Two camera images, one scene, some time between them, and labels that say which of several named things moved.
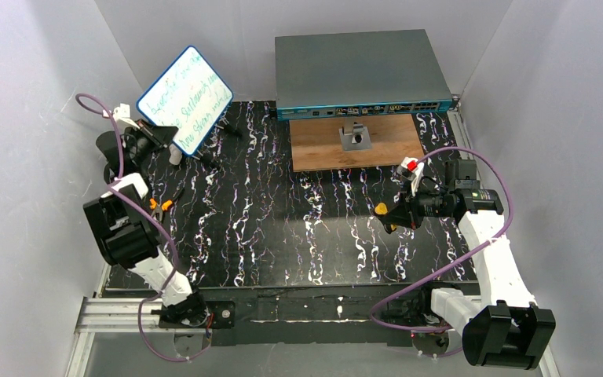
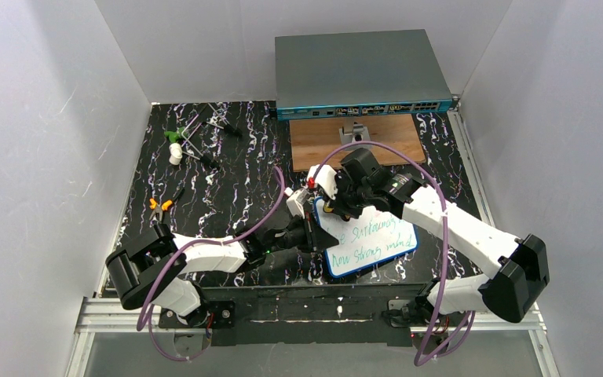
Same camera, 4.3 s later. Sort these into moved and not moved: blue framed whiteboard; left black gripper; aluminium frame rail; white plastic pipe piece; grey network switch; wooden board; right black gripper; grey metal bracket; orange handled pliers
Moved: left black gripper; blue framed whiteboard; right black gripper
Not moved: wooden board; grey metal bracket; grey network switch; white plastic pipe piece; aluminium frame rail; orange handled pliers
